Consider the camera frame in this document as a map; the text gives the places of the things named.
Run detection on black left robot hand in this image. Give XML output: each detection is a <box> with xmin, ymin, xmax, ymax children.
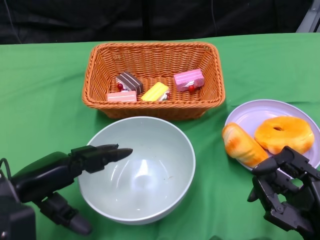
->
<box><xmin>0</xmin><ymin>143</ymin><xmax>134</xmax><ymax>240</ymax></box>

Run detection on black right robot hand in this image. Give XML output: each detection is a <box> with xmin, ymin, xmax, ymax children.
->
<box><xmin>246</xmin><ymin>146</ymin><xmax>320</xmax><ymax>240</ymax></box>

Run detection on ring-shaped golden bread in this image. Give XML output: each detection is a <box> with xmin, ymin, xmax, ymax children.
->
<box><xmin>254</xmin><ymin>115</ymin><xmax>315</xmax><ymax>155</ymax></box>

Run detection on long golden bread loaf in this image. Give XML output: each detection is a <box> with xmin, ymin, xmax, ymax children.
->
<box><xmin>221</xmin><ymin>121</ymin><xmax>269</xmax><ymax>168</ymax></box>

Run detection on grey-green round bowl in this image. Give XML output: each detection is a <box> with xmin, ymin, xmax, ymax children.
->
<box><xmin>77</xmin><ymin>116</ymin><xmax>196</xmax><ymax>225</ymax></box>

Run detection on salmon cake with round hole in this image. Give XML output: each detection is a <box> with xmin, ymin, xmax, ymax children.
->
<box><xmin>107</xmin><ymin>90</ymin><xmax>138</xmax><ymax>103</ymax></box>

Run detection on brown chocolate cake slice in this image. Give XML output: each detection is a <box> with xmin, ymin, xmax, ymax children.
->
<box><xmin>115</xmin><ymin>71</ymin><xmax>144</xmax><ymax>95</ymax></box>

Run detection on yellow cake slice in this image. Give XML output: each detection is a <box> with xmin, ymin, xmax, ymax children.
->
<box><xmin>140</xmin><ymin>82</ymin><xmax>171</xmax><ymax>102</ymax></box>

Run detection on pink striped cake slice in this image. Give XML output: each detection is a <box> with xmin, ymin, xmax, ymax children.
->
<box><xmin>173</xmin><ymin>68</ymin><xmax>205</xmax><ymax>93</ymax></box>

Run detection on lavender round plate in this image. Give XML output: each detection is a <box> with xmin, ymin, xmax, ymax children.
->
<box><xmin>224</xmin><ymin>99</ymin><xmax>320</xmax><ymax>173</ymax></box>

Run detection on orange wicker basket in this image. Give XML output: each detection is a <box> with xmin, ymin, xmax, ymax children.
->
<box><xmin>81</xmin><ymin>41</ymin><xmax>226</xmax><ymax>122</ymax></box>

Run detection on black backdrop curtain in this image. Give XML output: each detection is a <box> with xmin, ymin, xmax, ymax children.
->
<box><xmin>0</xmin><ymin>0</ymin><xmax>311</xmax><ymax>47</ymax></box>

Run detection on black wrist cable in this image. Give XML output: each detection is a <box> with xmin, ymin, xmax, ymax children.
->
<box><xmin>0</xmin><ymin>157</ymin><xmax>12</xmax><ymax>180</ymax></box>

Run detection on grey metal frame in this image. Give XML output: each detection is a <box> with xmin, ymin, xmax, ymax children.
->
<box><xmin>296</xmin><ymin>0</ymin><xmax>320</xmax><ymax>35</ymax></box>

